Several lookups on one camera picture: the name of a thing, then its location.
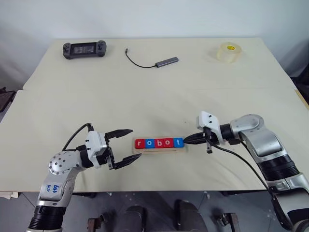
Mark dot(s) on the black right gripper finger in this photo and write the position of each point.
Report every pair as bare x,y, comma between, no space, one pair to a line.
194,142
196,135

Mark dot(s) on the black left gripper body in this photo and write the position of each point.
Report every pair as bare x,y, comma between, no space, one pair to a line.
109,152

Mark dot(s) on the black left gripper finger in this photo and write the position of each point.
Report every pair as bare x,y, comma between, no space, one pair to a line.
120,133
128,160

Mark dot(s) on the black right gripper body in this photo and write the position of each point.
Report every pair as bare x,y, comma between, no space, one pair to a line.
209,139

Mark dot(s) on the blue letter t block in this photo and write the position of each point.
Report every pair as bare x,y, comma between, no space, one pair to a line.
178,142

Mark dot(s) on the red letter o block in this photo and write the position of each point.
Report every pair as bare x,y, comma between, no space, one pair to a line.
169,143

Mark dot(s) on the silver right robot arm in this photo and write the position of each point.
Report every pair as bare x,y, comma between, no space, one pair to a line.
263,142

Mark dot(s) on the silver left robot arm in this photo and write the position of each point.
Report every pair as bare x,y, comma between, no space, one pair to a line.
60,164

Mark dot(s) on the red letter r tile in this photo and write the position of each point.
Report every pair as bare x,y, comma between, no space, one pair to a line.
140,143

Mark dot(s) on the blue letter o tile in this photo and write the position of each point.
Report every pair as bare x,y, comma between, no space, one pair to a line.
149,143

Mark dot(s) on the wooden block holder tray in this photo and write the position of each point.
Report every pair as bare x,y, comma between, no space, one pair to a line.
159,150

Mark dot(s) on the dark rounded shape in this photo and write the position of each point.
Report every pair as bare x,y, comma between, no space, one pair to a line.
132,220

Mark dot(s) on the rusty metal stand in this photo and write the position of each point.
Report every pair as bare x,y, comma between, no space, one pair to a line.
96,222
228,221

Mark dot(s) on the clear packing tape roll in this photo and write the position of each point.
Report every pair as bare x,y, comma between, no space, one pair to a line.
229,53

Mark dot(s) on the black handheld game controller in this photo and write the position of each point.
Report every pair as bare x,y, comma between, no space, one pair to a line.
84,49

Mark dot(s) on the dark equipment beside table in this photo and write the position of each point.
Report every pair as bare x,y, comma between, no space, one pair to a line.
301,79

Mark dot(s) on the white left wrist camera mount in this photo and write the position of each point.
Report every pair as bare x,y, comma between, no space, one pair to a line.
95,145

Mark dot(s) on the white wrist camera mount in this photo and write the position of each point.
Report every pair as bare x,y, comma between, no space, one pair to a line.
208,120
95,145

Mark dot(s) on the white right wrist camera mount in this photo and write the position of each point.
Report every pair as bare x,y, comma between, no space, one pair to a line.
208,120

